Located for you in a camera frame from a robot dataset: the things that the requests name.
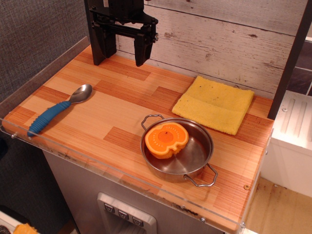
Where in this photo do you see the blue handled metal spoon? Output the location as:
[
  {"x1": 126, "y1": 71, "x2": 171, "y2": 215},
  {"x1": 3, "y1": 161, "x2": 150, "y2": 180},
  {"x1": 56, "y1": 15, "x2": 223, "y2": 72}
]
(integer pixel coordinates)
[{"x1": 27, "y1": 84, "x2": 93, "y2": 137}]

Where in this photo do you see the yellow object bottom left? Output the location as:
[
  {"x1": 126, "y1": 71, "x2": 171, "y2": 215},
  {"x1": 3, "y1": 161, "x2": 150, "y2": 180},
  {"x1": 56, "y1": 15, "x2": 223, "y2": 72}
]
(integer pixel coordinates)
[{"x1": 13, "y1": 223, "x2": 38, "y2": 234}]

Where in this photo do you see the dark right upright post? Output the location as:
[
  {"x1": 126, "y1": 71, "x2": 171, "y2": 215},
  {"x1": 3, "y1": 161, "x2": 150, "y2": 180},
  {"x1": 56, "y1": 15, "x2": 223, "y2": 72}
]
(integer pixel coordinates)
[{"x1": 267, "y1": 0, "x2": 312, "y2": 120}]

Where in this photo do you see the yellow cloth napkin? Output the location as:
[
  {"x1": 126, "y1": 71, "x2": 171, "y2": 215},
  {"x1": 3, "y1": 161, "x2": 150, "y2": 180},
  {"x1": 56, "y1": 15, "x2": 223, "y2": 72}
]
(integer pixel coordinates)
[{"x1": 172, "y1": 76, "x2": 254, "y2": 136}]

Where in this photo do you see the clear acrylic front guard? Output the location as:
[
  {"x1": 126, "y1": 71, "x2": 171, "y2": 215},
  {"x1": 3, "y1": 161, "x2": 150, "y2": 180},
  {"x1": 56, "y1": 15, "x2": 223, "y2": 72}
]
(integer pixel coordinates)
[{"x1": 2, "y1": 114, "x2": 273, "y2": 234}]

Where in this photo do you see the grey toy fridge cabinet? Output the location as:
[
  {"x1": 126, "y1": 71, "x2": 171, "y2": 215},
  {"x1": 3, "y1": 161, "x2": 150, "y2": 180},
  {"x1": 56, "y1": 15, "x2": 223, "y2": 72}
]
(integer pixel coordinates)
[{"x1": 44, "y1": 152, "x2": 222, "y2": 234}]

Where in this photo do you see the dark upright post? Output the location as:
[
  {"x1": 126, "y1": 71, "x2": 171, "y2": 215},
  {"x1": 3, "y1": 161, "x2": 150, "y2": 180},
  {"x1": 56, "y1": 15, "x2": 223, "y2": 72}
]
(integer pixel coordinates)
[
  {"x1": 84, "y1": 0, "x2": 105, "y2": 65},
  {"x1": 267, "y1": 0, "x2": 312, "y2": 120}
]

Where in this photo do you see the orange toy fruit half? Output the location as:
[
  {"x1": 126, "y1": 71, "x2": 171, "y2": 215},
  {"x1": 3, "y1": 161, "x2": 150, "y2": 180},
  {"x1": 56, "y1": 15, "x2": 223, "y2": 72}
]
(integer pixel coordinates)
[{"x1": 144, "y1": 122, "x2": 189, "y2": 159}]

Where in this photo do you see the dark left upright post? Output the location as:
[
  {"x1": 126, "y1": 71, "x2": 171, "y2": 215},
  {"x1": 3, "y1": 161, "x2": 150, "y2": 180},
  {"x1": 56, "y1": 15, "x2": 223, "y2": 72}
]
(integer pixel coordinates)
[{"x1": 84, "y1": 0, "x2": 105, "y2": 65}]

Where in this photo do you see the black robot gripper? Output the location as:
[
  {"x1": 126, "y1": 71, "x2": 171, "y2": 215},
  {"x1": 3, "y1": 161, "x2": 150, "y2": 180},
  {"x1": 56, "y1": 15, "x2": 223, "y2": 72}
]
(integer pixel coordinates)
[{"x1": 90, "y1": 0, "x2": 158, "y2": 67}]

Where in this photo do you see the silver dispenser panel with buttons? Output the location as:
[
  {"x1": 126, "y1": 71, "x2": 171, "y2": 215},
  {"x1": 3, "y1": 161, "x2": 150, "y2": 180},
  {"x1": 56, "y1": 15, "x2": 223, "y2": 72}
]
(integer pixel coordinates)
[{"x1": 97, "y1": 193, "x2": 157, "y2": 234}]

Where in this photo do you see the steel pot with handles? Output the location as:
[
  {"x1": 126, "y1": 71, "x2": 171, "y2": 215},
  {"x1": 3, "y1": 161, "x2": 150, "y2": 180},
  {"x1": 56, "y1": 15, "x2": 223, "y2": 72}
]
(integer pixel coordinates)
[{"x1": 140, "y1": 117, "x2": 218, "y2": 187}]

